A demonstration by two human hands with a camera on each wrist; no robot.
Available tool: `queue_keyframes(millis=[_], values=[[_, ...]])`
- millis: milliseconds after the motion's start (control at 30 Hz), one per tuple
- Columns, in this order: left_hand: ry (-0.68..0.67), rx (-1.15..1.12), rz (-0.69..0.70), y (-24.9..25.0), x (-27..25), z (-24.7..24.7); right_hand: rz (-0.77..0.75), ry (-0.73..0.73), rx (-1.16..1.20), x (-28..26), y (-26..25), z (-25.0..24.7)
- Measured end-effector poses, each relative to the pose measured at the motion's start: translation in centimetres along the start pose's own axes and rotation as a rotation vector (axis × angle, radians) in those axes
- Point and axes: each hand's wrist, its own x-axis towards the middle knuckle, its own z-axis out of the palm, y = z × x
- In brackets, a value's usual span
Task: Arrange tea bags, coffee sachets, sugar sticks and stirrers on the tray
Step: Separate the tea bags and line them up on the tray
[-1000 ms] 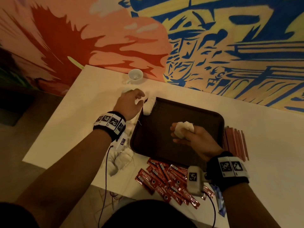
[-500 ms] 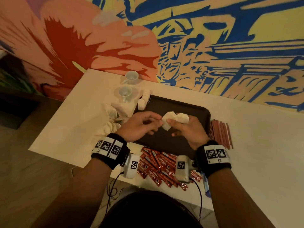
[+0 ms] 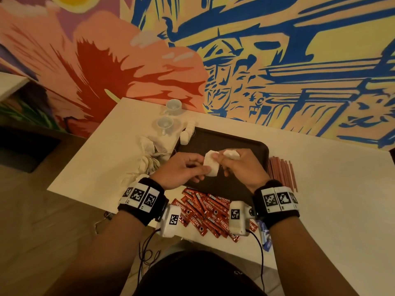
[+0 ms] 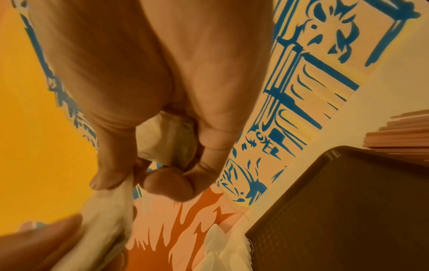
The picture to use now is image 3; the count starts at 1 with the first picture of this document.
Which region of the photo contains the pile of white tea bags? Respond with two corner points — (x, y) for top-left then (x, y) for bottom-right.
(120, 132), (177, 183)

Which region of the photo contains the black camera cable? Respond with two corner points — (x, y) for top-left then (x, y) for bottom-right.
(250, 230), (267, 294)
(138, 228), (163, 284)

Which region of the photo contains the person's black shirt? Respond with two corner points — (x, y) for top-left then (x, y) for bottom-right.
(132, 250), (269, 296)

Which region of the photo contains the person's left forearm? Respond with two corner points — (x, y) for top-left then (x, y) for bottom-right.
(43, 209), (144, 296)

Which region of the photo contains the pile of blue sachets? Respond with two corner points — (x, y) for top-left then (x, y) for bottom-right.
(258, 219), (274, 252)

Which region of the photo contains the person's right hand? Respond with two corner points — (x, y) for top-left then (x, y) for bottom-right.
(213, 148), (272, 194)

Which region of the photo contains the black marker wristband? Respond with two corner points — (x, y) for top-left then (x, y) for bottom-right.
(118, 177), (169, 227)
(252, 180), (301, 230)

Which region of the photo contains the small white cup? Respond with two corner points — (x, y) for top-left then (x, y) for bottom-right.
(154, 116), (175, 136)
(163, 98), (184, 116)

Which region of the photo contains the person's right forearm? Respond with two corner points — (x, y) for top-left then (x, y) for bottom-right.
(268, 217), (359, 296)

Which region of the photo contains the person's left hand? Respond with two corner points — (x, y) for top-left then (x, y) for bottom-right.
(150, 151), (212, 190)

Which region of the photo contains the dark brown tray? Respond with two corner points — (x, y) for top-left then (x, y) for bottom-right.
(172, 127), (270, 204)

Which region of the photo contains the loose floor cable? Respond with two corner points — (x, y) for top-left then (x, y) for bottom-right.
(94, 211), (116, 236)

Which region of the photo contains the pile of red Nescafe sachets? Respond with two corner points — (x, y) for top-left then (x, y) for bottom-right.
(171, 187), (260, 243)

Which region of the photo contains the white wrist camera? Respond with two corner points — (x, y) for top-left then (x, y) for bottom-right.
(228, 201), (254, 237)
(159, 203), (184, 238)

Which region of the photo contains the white side table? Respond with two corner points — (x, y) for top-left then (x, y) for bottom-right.
(0, 72), (30, 102)

